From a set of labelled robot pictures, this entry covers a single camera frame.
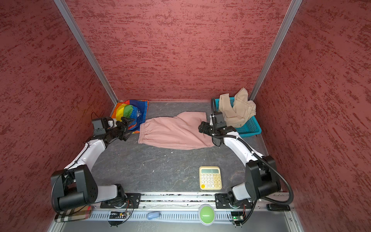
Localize beige shorts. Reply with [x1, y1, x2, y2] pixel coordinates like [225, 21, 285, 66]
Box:
[218, 88, 256, 128]

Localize right small circuit board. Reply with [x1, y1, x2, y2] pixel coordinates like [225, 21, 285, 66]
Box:
[230, 211, 245, 227]

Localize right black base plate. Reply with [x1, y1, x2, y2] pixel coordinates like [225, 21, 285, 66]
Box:
[215, 192, 253, 209]

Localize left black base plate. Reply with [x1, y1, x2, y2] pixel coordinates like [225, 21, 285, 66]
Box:
[100, 193, 142, 209]

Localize plaid glasses case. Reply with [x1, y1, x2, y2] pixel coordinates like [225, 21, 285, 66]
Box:
[54, 206, 93, 222]

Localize small circuit board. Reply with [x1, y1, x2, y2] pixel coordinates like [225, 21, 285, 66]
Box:
[230, 211, 245, 227]
[108, 212, 128, 227]

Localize cream yellow calculator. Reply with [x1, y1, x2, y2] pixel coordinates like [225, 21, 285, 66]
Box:
[199, 166, 223, 190]

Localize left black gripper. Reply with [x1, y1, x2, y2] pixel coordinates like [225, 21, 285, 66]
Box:
[107, 116, 136, 141]

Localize rainbow striped shorts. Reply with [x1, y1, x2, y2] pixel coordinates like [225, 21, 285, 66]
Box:
[111, 100, 149, 133]

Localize black remote device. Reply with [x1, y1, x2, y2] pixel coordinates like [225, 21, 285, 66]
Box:
[266, 204, 291, 212]

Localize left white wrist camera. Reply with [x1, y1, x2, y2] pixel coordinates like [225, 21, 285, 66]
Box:
[92, 117, 116, 136]

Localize left aluminium corner post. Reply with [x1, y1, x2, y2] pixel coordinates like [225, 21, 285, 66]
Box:
[54, 0, 119, 105]

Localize black corrugated cable hose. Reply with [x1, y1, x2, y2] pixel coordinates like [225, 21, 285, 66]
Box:
[210, 97, 295, 225]

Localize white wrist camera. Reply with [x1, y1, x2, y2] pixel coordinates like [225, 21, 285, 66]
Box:
[210, 112, 227, 130]
[92, 117, 116, 136]

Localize pink shorts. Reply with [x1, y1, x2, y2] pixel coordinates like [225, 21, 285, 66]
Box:
[138, 112, 214, 150]

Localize small blue grey eraser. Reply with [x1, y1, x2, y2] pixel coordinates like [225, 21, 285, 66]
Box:
[147, 211, 161, 220]

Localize right aluminium corner post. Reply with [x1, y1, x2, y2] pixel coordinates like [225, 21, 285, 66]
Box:
[249, 0, 302, 101]

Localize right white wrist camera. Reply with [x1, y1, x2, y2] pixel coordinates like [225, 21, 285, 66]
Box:
[210, 112, 227, 130]

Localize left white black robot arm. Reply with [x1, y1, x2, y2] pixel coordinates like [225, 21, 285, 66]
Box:
[51, 117, 134, 215]

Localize aluminium corner post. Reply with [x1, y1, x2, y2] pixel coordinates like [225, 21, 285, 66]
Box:
[249, 0, 302, 101]
[54, 0, 119, 105]

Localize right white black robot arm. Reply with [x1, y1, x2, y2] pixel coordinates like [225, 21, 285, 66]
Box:
[198, 121, 281, 206]

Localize left small circuit board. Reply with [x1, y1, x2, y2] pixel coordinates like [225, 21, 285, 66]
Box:
[108, 212, 128, 227]

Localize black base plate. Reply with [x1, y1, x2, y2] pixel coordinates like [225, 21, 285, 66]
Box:
[215, 192, 253, 209]
[100, 193, 142, 209]

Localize aluminium front rail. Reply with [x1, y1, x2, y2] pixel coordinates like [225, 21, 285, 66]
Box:
[47, 190, 305, 232]

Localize green round push button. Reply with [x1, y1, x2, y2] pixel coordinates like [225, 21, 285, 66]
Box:
[198, 205, 215, 226]

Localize teal plastic basket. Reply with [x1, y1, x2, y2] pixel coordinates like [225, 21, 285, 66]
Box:
[211, 97, 262, 138]

